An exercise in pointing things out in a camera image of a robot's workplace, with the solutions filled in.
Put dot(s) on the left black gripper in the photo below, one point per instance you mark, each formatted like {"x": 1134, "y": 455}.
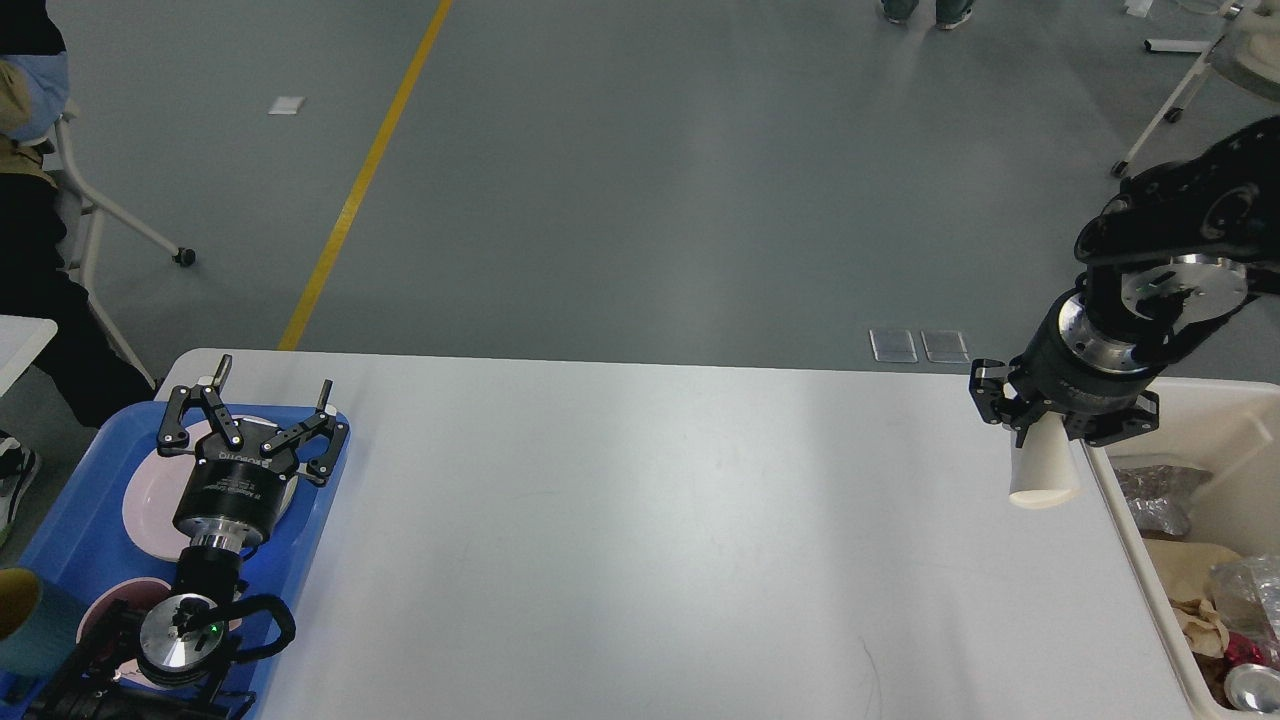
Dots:
{"x": 235, "y": 495}

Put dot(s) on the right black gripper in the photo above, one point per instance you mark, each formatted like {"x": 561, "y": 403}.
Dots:
{"x": 1082, "y": 362}

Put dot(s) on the white paper cup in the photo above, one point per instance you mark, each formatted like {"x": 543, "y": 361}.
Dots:
{"x": 1043, "y": 471}

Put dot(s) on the pink plate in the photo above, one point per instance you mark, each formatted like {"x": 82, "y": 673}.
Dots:
{"x": 154, "y": 491}

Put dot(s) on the brown paper bag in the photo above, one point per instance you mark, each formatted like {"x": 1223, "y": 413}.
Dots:
{"x": 1184, "y": 568}

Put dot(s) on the pink HOME mug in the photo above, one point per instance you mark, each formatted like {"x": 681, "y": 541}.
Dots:
{"x": 162, "y": 642}

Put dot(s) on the brown paper ball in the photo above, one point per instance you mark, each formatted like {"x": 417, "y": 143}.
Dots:
{"x": 1201, "y": 626}

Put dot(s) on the crushed red can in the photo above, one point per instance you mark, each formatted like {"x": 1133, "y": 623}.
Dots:
{"x": 1251, "y": 683}

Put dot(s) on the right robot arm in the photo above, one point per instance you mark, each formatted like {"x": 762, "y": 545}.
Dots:
{"x": 1174, "y": 255}

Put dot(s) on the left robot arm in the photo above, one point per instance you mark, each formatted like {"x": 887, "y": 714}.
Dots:
{"x": 83, "y": 687}

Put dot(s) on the right floor outlet plate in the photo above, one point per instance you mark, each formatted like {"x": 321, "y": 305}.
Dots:
{"x": 946, "y": 347}

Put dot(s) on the floor outlet plate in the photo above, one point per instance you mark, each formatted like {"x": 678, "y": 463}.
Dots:
{"x": 893, "y": 345}
{"x": 946, "y": 347}

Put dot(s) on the crumpled clear plastic wrap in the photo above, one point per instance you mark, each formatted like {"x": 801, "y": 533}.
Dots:
{"x": 1159, "y": 497}

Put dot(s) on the left floor outlet plate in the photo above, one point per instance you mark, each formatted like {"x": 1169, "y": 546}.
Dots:
{"x": 893, "y": 345}

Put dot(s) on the seated person at left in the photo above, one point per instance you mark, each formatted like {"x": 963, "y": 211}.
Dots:
{"x": 95, "y": 382}

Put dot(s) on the white plastic bin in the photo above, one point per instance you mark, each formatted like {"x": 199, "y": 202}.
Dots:
{"x": 1231, "y": 430}

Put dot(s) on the white side table corner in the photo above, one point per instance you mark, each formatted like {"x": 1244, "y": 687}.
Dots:
{"x": 22, "y": 340}

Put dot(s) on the teal mug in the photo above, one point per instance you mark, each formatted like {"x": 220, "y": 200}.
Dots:
{"x": 39, "y": 622}

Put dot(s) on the white rolling stand right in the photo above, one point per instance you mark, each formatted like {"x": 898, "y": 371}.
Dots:
{"x": 1244, "y": 53}

